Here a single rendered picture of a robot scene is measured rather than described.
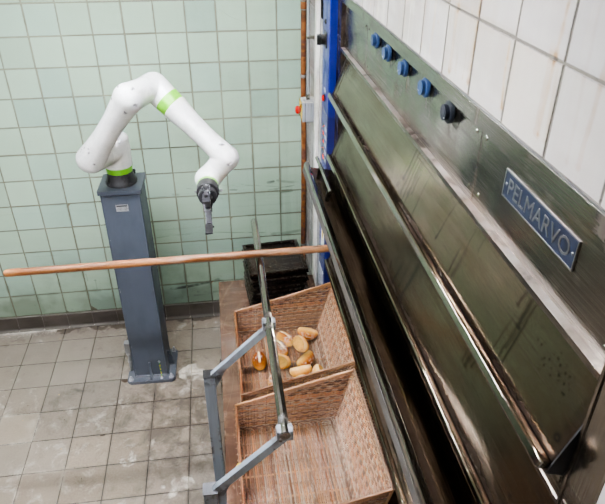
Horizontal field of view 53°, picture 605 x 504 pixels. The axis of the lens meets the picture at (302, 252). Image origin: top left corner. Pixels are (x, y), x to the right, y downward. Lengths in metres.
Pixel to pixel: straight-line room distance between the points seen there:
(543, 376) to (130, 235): 2.39
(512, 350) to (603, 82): 0.47
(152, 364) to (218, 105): 1.49
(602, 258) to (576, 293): 0.08
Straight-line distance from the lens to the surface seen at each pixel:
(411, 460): 1.33
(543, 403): 1.04
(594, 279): 0.91
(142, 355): 3.56
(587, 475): 0.99
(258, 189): 3.60
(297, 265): 2.94
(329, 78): 2.54
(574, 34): 0.93
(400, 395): 1.50
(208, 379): 2.22
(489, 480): 1.28
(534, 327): 1.08
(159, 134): 3.47
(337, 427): 2.52
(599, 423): 0.94
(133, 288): 3.28
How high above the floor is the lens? 2.46
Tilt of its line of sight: 32 degrees down
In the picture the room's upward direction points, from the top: straight up
